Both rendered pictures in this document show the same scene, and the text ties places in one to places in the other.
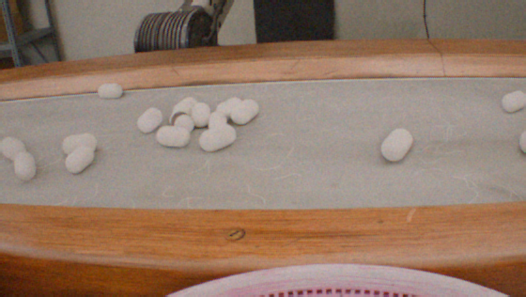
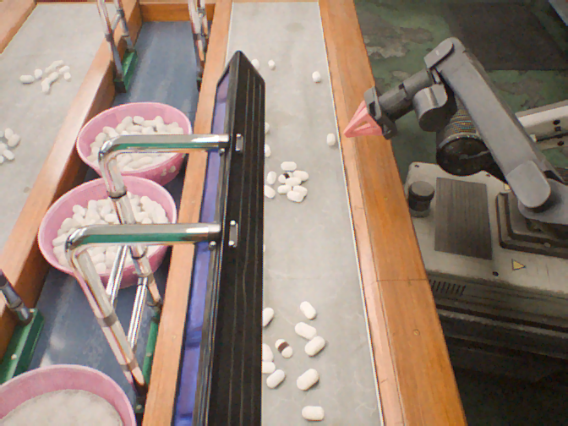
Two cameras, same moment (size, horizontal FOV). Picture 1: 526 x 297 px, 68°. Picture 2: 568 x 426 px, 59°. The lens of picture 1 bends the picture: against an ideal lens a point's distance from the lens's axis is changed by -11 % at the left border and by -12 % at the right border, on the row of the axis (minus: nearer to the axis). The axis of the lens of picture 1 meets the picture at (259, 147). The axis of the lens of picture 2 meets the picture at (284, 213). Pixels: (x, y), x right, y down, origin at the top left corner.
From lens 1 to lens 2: 0.97 m
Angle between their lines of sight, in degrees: 64
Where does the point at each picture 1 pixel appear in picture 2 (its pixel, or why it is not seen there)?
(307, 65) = (360, 214)
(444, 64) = (371, 285)
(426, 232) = not seen: hidden behind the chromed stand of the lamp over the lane
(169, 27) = (448, 129)
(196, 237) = (193, 194)
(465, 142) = (267, 277)
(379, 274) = not seen: hidden behind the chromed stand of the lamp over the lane
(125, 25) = not seen: outside the picture
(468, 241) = (180, 249)
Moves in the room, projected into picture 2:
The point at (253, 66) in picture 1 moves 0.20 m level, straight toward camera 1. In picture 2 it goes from (357, 189) to (264, 201)
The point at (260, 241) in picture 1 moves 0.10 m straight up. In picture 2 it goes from (189, 207) to (182, 170)
